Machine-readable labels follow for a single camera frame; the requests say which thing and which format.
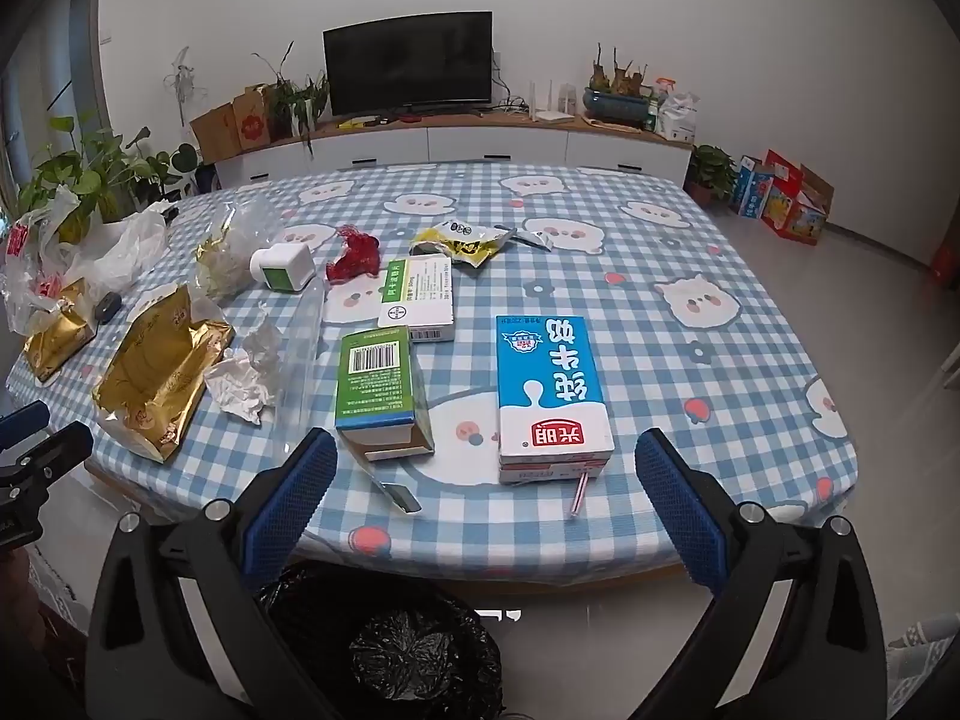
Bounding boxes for clear plastic tube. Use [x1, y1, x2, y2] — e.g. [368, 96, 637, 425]
[274, 281, 328, 458]

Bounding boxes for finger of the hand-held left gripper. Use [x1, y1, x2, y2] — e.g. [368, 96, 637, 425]
[0, 401, 50, 452]
[0, 422, 95, 500]

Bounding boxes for white green medicine box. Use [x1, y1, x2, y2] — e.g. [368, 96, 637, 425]
[377, 255, 456, 344]

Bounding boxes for black flat television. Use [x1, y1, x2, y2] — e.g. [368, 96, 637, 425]
[322, 11, 494, 119]

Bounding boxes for white paper bag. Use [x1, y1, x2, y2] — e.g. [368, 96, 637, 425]
[661, 90, 702, 143]

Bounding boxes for small potted floor plant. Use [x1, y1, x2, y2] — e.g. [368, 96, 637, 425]
[684, 144, 740, 203]

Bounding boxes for black trash bag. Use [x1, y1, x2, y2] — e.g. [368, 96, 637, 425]
[255, 562, 505, 720]

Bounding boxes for white wood-top cabinet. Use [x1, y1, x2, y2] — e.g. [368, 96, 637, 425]
[214, 109, 695, 192]

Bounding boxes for white router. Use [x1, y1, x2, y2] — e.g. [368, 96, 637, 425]
[529, 79, 575, 123]

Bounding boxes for black cables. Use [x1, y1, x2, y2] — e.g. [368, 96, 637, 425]
[491, 52, 530, 118]

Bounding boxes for long-leaf potted plant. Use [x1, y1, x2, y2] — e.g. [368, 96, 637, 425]
[251, 41, 331, 158]

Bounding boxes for blue colourful box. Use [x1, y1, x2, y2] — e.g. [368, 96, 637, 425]
[731, 156, 775, 218]

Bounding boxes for white paper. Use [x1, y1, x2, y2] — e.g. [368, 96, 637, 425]
[204, 311, 283, 422]

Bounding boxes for clear plastic bag red print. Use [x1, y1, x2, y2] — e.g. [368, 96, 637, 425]
[0, 187, 83, 335]

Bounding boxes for cardboard box red flower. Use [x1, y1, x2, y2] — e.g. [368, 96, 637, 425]
[232, 84, 272, 151]

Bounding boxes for small gold foil bag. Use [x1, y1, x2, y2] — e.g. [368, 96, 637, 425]
[22, 277, 98, 383]

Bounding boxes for clear bag with gold scraps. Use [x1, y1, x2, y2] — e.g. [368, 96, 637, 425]
[193, 199, 286, 302]

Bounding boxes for blue planter with bonsai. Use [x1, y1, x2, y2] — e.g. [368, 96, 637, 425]
[581, 41, 652, 132]

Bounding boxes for white wire decoration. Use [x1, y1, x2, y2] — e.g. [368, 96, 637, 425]
[161, 45, 207, 125]

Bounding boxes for red yellow colourful box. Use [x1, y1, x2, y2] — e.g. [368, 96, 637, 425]
[761, 150, 835, 247]

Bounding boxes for green pothos plant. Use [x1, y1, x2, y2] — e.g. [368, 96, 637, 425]
[15, 116, 200, 241]

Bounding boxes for green cardboard box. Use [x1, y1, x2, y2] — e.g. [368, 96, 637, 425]
[334, 325, 436, 462]

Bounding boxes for plain brown cardboard box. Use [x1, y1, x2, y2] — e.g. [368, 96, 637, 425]
[190, 103, 241, 164]

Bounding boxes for large gold foil bag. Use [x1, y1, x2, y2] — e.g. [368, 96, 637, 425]
[91, 285, 235, 464]

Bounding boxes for grey patterned cloth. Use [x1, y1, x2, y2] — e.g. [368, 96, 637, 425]
[889, 611, 960, 720]

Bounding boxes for blue white milk carton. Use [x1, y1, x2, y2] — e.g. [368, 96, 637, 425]
[495, 313, 617, 485]

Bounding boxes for spray bottle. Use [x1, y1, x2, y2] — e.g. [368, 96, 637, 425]
[646, 76, 672, 133]

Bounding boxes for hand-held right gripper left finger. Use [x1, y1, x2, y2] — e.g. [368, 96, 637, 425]
[86, 427, 340, 720]

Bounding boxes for red mesh net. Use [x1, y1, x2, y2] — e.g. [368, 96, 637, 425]
[324, 225, 382, 284]

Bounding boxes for yellow snack wrapper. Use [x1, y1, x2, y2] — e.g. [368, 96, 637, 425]
[409, 219, 518, 271]

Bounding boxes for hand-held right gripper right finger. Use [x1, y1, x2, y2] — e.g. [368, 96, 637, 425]
[626, 427, 890, 720]

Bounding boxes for white bottle green label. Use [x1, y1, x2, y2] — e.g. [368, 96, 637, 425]
[249, 243, 316, 293]

